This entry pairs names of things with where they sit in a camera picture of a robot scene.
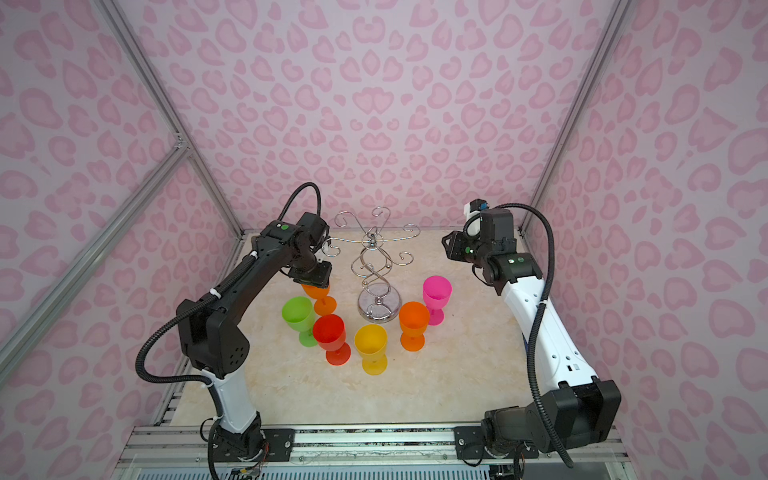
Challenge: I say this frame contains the orange plastic wine glass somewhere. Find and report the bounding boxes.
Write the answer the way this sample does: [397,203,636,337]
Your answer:
[302,285,337,317]
[399,301,430,352]

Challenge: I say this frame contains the green plastic wine glass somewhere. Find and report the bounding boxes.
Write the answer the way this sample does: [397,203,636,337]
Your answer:
[281,296,317,348]

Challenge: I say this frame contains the magenta plastic wine glass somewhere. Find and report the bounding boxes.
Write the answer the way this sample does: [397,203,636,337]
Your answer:
[423,276,453,326]

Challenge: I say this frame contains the red plastic wine glass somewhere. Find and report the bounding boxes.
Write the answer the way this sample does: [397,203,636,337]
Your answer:
[312,314,351,366]

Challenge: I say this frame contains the yellow plastic wine glass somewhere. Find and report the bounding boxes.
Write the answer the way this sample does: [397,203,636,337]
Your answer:
[354,324,388,376]

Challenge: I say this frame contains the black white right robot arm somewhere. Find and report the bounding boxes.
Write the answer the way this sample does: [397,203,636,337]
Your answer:
[441,199,622,468]

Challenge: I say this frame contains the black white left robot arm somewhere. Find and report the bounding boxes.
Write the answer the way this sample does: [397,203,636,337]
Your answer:
[134,204,332,470]

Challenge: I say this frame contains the chrome wire wine glass rack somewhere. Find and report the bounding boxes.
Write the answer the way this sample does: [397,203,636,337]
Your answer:
[321,206,421,324]

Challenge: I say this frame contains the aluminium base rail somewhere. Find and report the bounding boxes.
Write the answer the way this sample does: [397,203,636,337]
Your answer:
[112,422,638,479]

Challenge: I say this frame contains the aluminium corner frame post right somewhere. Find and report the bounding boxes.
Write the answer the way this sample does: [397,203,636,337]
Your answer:
[528,0,637,210]

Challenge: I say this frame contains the aluminium corner frame post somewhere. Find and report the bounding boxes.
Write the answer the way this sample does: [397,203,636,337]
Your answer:
[93,0,245,238]
[528,0,637,210]

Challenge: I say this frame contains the aluminium diagonal frame bar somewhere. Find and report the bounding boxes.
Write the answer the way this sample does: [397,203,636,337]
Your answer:
[1,141,189,384]

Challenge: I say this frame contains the aluminium corner frame post left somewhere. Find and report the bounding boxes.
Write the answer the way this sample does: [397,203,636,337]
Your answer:
[93,0,245,238]

